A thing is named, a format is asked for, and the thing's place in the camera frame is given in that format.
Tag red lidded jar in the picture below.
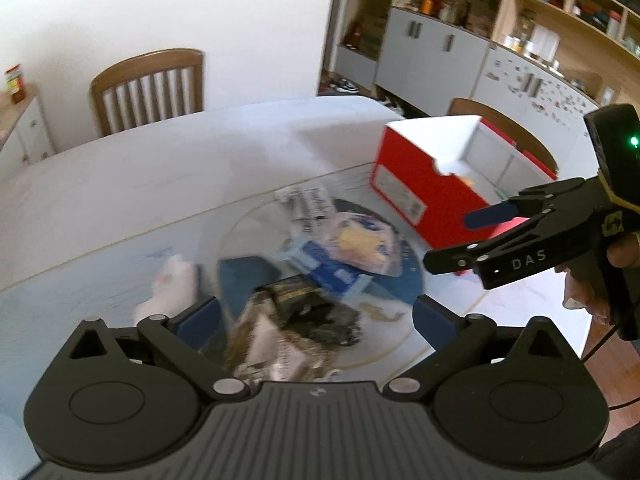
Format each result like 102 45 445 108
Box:
5 64 27 105

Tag person's dark clothing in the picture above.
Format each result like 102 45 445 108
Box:
596 422 640 480

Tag blue and white box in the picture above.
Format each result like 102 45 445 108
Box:
284 236 372 302

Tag low white side cabinet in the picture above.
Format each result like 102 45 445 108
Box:
0 85 57 182

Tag white plastic containers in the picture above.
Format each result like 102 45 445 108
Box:
527 25 560 59

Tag white blister pack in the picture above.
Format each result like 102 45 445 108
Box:
275 185 332 217

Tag person's right hand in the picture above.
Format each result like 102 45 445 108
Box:
562 232 640 325

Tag black cable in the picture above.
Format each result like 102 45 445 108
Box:
580 324 640 411

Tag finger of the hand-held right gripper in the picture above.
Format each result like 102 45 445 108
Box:
423 200 602 276
462 177 601 231

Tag wooden shelf cabinet grey doors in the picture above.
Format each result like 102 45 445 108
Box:
319 0 640 132

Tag clear yellow snack packet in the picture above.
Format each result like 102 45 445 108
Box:
320 211 407 279

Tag white marble desktop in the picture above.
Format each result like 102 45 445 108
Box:
0 94 597 480

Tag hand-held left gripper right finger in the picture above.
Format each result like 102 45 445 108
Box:
382 294 573 406

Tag wooden chair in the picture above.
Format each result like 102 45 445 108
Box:
90 48 206 137
447 97 560 173

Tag red cardboard box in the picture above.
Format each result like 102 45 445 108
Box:
369 115 559 252

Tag white barcode card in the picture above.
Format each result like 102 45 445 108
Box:
294 204 337 237

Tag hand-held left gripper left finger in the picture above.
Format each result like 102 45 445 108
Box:
67 296 247 402

